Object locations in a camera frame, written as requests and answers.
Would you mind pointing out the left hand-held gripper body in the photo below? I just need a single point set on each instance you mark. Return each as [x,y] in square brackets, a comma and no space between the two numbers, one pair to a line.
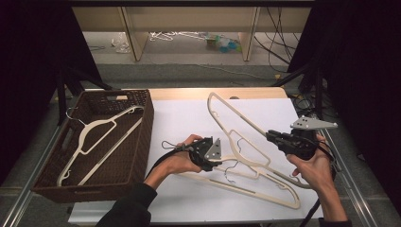
[203,149]

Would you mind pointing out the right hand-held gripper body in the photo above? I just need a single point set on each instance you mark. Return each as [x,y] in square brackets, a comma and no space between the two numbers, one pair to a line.
[299,145]

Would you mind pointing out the beige clothes hanger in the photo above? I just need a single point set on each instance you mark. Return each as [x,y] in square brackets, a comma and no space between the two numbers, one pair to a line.
[101,122]
[252,194]
[242,116]
[252,144]

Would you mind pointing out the brown woven basket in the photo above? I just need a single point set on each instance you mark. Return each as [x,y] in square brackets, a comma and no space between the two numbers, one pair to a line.
[142,142]

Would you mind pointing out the person's left hand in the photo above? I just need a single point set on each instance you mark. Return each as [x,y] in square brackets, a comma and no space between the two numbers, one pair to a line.
[179,162]

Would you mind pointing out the person's right hand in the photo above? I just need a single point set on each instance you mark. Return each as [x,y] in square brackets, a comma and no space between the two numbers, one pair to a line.
[317,171]

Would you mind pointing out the black metal stand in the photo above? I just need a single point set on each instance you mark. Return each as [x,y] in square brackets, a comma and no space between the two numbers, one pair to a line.
[319,94]
[61,94]

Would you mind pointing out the coloured plastic items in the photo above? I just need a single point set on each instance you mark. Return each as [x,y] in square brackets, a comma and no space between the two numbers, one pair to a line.
[227,47]

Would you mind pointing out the black curtain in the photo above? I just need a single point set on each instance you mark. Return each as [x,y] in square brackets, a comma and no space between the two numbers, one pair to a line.
[31,63]
[362,63]

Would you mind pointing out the pile of white hangers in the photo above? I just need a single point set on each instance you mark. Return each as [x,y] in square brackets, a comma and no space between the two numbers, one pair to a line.
[160,36]

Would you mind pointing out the beige wooden desk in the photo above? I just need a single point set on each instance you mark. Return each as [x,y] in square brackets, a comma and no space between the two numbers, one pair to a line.
[189,19]

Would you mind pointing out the clear plastic bag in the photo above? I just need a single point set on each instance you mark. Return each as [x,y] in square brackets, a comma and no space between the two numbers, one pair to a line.
[121,45]

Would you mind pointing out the aluminium frame rail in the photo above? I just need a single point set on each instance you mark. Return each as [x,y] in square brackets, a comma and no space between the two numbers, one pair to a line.
[22,201]
[356,195]

